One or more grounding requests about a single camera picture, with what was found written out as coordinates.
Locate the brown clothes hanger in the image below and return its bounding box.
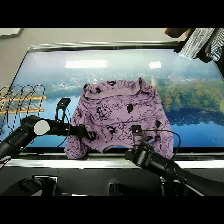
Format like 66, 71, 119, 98
0, 99, 46, 134
0, 84, 48, 105

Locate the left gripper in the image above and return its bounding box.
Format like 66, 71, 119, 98
68, 123, 90, 139

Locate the striped shirt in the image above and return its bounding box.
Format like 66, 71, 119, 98
179, 27, 216, 61

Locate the black cable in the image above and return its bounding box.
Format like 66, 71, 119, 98
141, 128, 182, 160

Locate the brown garment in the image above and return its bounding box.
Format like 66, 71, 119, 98
164, 27, 192, 39

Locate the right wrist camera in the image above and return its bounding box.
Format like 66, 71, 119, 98
130, 124, 145, 142

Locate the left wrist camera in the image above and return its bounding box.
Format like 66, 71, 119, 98
54, 97, 72, 122

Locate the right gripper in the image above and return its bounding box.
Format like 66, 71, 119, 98
124, 143, 155, 168

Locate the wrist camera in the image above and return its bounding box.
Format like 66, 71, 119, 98
130, 124, 145, 142
54, 97, 72, 122

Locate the purple patterned top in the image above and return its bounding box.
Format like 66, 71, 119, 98
63, 76, 175, 161

